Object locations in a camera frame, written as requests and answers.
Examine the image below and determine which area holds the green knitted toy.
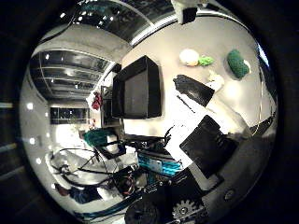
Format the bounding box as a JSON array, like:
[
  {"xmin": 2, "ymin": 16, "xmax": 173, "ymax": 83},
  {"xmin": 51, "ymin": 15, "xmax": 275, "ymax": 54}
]
[{"xmin": 226, "ymin": 49, "xmax": 252, "ymax": 80}]

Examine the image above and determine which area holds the orange and cream knitted toy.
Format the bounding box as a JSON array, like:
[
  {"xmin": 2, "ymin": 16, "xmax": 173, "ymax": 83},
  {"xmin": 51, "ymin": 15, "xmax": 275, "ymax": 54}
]
[{"xmin": 178, "ymin": 49, "xmax": 200, "ymax": 67}]

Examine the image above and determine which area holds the black square container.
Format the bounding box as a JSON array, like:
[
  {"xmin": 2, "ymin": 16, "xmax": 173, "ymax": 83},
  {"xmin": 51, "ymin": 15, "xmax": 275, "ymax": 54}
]
[{"xmin": 111, "ymin": 55, "xmax": 163, "ymax": 119}]

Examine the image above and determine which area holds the small pale toy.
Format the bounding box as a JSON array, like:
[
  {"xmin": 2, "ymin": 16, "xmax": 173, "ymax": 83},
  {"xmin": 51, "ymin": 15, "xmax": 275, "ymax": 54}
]
[{"xmin": 207, "ymin": 70, "xmax": 225, "ymax": 92}]

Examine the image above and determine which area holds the small green toy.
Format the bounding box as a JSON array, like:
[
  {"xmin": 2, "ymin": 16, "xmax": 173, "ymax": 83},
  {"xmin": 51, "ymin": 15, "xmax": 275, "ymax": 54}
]
[{"xmin": 198, "ymin": 55, "xmax": 215, "ymax": 67}]

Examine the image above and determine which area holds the teal cloth bundle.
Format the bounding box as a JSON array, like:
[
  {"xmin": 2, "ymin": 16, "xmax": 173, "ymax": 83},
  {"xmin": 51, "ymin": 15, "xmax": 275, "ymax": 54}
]
[{"xmin": 83, "ymin": 129, "xmax": 118, "ymax": 147}]

